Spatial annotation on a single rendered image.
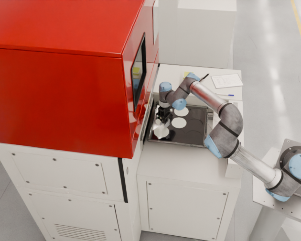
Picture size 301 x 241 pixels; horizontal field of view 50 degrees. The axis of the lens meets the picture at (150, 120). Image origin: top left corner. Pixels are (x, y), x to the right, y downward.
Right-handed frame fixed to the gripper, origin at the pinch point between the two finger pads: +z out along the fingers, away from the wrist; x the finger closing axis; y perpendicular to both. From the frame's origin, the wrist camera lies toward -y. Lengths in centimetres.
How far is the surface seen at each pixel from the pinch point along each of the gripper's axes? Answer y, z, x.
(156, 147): 13.6, 9.3, 1.7
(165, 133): 5.8, 1.2, 2.7
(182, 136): 2.0, 1.4, 13.5
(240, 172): 5, 3, 55
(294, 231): -34, 90, 99
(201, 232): 18, 72, 44
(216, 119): -26.6, 3.3, 22.9
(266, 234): -4, 63, 82
